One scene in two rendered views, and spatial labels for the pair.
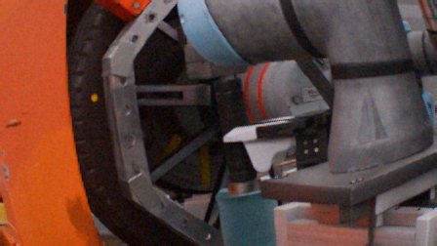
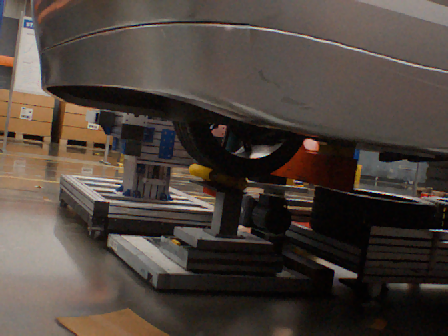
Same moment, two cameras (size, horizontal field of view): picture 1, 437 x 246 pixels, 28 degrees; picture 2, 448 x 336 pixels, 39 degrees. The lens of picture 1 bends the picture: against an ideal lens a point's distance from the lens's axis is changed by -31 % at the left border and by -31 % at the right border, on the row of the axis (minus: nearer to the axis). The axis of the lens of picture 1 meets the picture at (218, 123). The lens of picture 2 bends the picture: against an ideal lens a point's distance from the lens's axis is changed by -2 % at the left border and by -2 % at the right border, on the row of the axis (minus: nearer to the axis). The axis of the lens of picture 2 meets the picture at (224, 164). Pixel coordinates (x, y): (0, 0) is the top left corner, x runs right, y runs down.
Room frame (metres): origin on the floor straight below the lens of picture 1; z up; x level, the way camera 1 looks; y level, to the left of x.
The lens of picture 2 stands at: (5.15, -0.29, 0.73)
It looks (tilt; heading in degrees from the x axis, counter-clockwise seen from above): 3 degrees down; 176
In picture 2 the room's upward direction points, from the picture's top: 8 degrees clockwise
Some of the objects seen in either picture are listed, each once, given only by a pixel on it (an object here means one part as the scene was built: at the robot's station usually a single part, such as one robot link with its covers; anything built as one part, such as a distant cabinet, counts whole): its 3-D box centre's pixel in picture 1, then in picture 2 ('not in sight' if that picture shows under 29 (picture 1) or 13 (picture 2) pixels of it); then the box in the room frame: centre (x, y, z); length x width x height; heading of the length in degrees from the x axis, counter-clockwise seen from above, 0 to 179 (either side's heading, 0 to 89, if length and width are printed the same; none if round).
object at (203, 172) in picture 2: not in sight; (203, 172); (2.01, -0.17, 0.51); 0.29 x 0.06 x 0.06; 21
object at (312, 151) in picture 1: (335, 138); not in sight; (1.53, -0.15, 0.80); 0.12 x 0.08 x 0.09; 67
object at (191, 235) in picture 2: not in sight; (226, 215); (2.03, -0.03, 0.32); 0.40 x 0.30 x 0.28; 111
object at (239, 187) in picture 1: (236, 133); not in sight; (1.59, -0.02, 0.83); 0.04 x 0.04 x 0.16
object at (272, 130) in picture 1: (290, 127); not in sight; (1.53, -0.09, 0.83); 0.09 x 0.05 x 0.02; 75
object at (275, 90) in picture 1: (295, 95); not in sight; (1.80, -0.12, 0.85); 0.21 x 0.14 x 0.14; 21
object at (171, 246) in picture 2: not in sight; (221, 253); (2.03, -0.03, 0.13); 0.50 x 0.36 x 0.10; 111
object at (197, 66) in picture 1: (214, 57); not in sight; (1.62, -0.01, 0.93); 0.09 x 0.05 x 0.05; 21
